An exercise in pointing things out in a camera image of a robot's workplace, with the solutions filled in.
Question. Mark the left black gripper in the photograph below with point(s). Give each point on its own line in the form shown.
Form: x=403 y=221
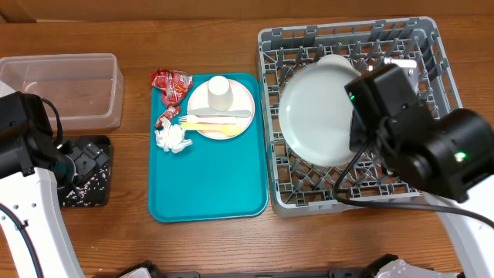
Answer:
x=87 y=157

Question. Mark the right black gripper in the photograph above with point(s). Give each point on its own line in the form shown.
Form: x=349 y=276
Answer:
x=353 y=140

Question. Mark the small grey bowl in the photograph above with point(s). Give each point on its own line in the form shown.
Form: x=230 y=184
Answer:
x=334 y=59

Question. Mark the grey round plate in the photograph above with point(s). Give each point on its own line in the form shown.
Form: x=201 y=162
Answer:
x=315 y=114

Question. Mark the white napkin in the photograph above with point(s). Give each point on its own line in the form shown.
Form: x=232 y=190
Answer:
x=170 y=137

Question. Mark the large red snack wrapper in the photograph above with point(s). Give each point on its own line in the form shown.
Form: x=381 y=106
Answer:
x=174 y=85

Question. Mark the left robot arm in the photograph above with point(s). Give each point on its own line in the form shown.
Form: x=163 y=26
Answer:
x=42 y=172

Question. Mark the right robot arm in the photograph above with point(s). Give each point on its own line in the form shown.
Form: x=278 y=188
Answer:
x=449 y=159

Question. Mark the grey dishwasher rack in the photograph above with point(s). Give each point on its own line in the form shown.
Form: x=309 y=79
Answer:
x=298 y=186

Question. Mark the black plastic bin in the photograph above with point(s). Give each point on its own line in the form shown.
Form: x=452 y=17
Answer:
x=92 y=158

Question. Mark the white rice grains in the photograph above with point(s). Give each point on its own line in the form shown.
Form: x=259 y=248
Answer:
x=95 y=192

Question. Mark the clear plastic bin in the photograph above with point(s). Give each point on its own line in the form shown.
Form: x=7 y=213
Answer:
x=86 y=89

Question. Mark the small red sauce packet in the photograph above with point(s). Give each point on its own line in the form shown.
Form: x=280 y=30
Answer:
x=167 y=116

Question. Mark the white plastic fork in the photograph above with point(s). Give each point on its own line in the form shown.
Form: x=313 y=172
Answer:
x=207 y=120

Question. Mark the light blue plastic knife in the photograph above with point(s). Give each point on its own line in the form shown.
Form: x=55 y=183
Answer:
x=211 y=112

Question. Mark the teal plastic tray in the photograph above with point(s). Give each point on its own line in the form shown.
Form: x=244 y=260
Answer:
x=210 y=179

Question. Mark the yellow plastic spoon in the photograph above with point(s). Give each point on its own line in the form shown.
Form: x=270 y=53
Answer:
x=227 y=129

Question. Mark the white paper cup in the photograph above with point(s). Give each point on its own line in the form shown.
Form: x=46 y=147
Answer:
x=220 y=96

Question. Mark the white round plate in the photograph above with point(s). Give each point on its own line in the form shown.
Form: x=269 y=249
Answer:
x=242 y=100

